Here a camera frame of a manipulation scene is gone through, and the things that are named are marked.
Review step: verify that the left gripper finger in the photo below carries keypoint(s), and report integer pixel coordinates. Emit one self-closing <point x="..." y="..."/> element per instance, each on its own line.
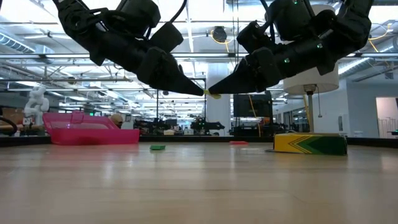
<point x="164" y="65"/>
<point x="161" y="82"/>

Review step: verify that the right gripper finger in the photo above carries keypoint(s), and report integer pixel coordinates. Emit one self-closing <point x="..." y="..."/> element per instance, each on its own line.
<point x="255" y="63"/>
<point x="258" y="82"/>

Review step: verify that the small yellow eraser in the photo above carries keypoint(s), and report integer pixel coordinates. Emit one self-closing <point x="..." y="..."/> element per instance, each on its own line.
<point x="214" y="95"/>

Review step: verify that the pink red eraser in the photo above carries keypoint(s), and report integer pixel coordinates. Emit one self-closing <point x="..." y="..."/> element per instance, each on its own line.
<point x="238" y="142"/>

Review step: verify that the green eraser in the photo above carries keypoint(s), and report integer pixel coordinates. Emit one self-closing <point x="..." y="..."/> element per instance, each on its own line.
<point x="157" y="147"/>

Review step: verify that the yellow green crayon box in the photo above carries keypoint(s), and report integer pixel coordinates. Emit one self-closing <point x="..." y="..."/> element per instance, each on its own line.
<point x="311" y="144"/>

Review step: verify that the pink plastic pencil case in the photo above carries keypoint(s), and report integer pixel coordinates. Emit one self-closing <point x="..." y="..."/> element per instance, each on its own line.
<point x="93" y="137"/>

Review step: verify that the black background robot arm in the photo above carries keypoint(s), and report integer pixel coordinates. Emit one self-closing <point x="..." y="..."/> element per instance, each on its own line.
<point x="205" y="126"/>

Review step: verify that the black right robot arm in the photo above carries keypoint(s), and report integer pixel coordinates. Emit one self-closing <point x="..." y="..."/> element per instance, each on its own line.
<point x="351" y="25"/>

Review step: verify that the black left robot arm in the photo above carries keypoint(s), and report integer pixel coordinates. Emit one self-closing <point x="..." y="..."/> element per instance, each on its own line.
<point x="77" y="18"/>

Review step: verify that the black monitor screen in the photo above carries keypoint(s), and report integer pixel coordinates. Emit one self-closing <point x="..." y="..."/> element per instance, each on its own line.
<point x="252" y="105"/>

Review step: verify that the white shade table lamp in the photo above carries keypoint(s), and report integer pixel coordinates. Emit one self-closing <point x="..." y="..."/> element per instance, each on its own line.
<point x="311" y="84"/>

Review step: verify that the white round pillar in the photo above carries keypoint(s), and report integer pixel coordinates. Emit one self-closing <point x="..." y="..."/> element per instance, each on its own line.
<point x="218" y="109"/>

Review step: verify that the brown cardboard box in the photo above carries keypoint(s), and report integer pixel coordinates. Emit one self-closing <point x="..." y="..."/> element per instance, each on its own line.
<point x="12" y="115"/>

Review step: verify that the black metal frame rig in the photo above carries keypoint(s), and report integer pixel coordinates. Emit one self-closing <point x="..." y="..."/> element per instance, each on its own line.
<point x="157" y="109"/>

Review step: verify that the black aluminium table frame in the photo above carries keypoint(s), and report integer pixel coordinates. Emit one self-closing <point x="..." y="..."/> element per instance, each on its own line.
<point x="174" y="139"/>

